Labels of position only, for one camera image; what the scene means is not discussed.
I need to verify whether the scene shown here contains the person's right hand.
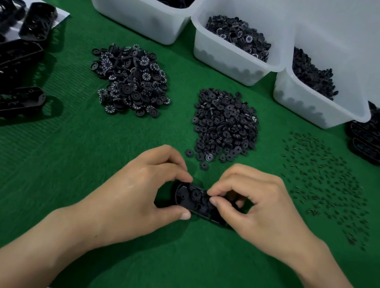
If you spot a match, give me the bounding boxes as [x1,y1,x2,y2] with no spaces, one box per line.
[198,160,339,278]

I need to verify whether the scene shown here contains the person's left hand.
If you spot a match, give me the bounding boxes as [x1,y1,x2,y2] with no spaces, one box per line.
[68,133,201,263]

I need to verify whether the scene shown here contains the black oval plastic housing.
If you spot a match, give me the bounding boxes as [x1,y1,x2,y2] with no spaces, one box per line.
[169,180,241,230]

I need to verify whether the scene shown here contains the person's left forearm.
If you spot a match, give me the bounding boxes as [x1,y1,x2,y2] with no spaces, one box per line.
[0,192,101,288]

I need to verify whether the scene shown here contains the pile of black washers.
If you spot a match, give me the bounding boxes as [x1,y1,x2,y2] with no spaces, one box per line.
[183,86,265,177]

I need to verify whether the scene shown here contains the pile of patterned black discs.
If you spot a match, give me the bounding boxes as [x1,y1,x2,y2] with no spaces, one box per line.
[84,39,178,123]

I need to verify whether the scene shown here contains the scatter of small black pins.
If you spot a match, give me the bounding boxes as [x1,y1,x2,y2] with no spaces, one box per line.
[270,129,380,252]

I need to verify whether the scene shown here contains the medium white plastic bin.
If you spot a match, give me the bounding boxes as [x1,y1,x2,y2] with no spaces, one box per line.
[183,0,299,92]

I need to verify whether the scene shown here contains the green felt table mat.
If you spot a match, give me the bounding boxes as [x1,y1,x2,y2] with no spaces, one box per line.
[0,0,380,288]

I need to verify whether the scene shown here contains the binned patterned black discs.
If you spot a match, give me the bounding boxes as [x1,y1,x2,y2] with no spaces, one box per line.
[202,12,275,63]

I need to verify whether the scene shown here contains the large white plastic bin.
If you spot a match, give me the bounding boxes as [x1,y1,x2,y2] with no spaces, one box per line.
[58,0,220,52]

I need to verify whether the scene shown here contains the binned small black caps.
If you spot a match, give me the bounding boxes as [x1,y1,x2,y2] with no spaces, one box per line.
[288,46,344,101]

